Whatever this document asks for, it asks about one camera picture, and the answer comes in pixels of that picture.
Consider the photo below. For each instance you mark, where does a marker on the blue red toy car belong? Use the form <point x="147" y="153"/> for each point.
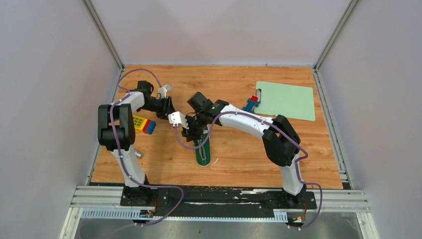
<point x="252" y="103"/>

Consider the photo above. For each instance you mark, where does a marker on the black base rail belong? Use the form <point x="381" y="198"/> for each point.
<point x="213" y="204"/>

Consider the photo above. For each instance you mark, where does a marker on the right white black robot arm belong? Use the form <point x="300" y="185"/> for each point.
<point x="280" y="140"/>

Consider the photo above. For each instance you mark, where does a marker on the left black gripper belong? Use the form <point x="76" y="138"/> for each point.
<point x="167" y="108"/>

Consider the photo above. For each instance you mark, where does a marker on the green canvas sneaker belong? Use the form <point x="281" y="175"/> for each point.
<point x="203" y="154"/>

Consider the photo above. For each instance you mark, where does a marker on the blue yellow toy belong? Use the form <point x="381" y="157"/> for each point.
<point x="144" y="125"/>

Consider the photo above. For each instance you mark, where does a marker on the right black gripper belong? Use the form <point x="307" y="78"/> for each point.
<point x="191" y="133"/>

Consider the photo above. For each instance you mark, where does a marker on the silver microphone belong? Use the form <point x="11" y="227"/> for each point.
<point x="138" y="154"/>

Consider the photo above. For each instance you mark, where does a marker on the light green clipboard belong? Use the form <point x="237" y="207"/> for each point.
<point x="291" y="101"/>

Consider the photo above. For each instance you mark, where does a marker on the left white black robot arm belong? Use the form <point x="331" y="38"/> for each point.
<point x="116" y="131"/>

